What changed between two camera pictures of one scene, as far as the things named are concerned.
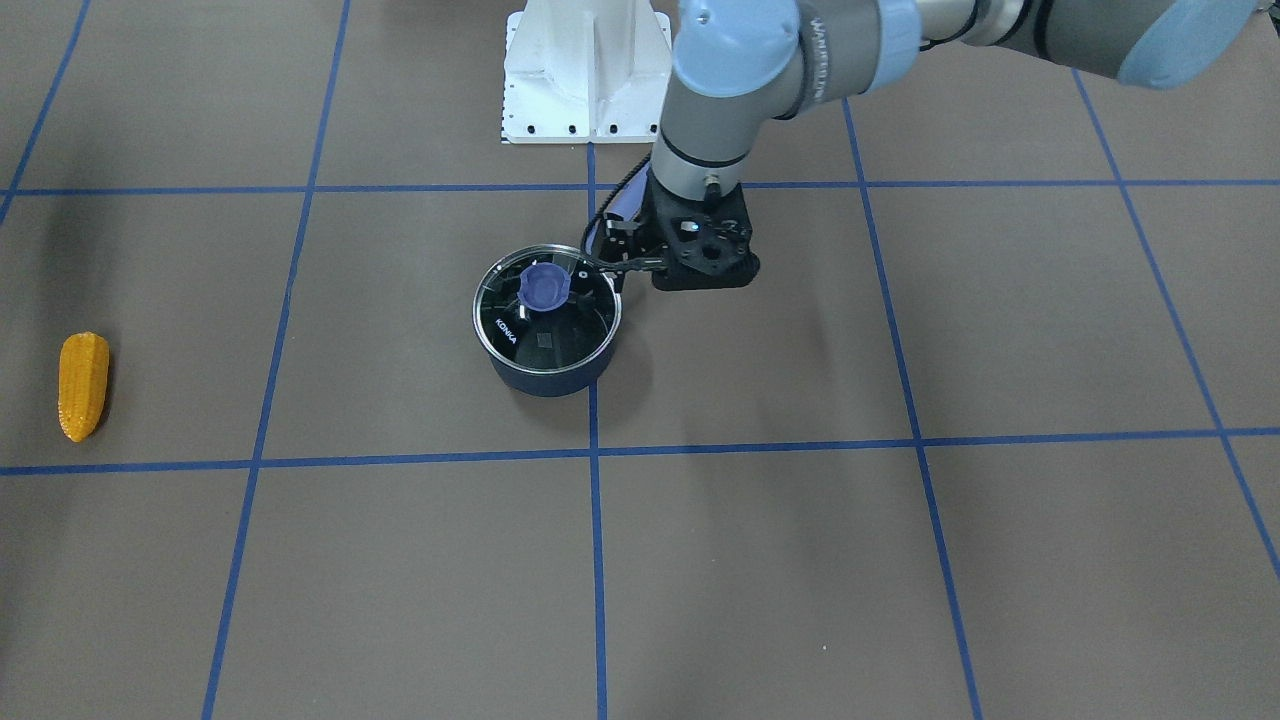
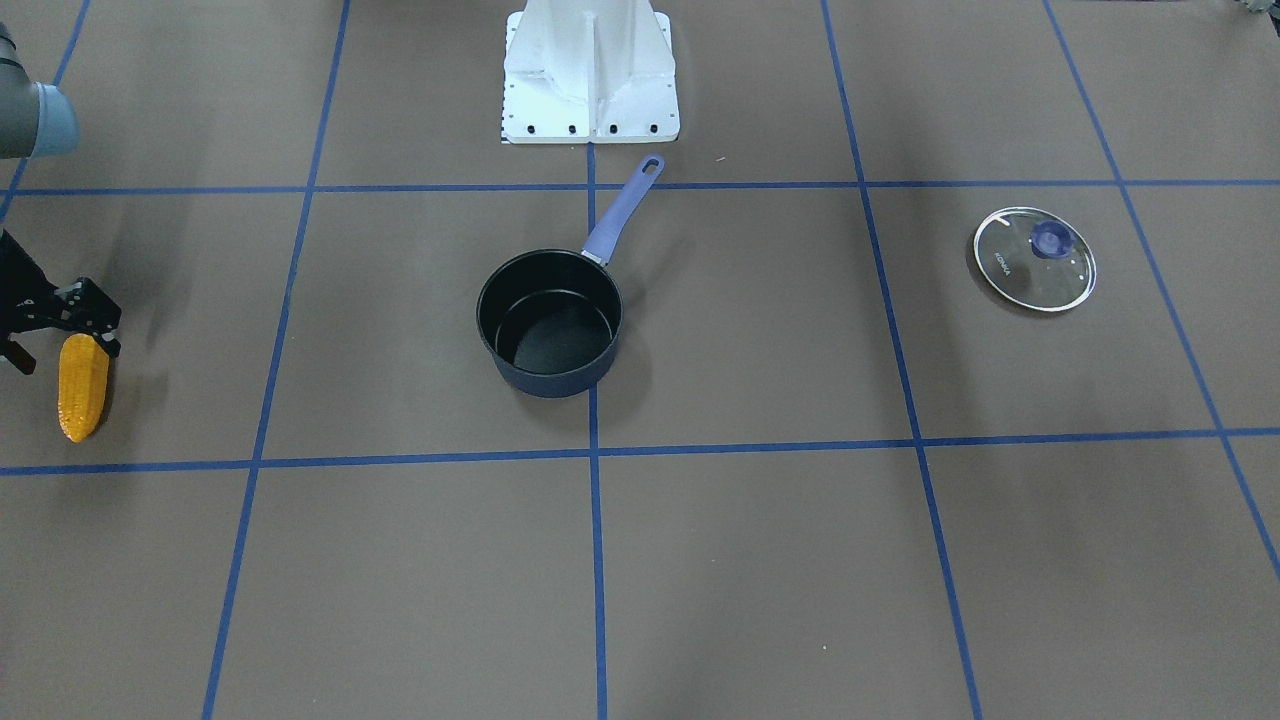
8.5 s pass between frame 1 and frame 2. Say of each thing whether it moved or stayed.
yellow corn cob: stayed
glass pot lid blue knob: moved
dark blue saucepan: stayed
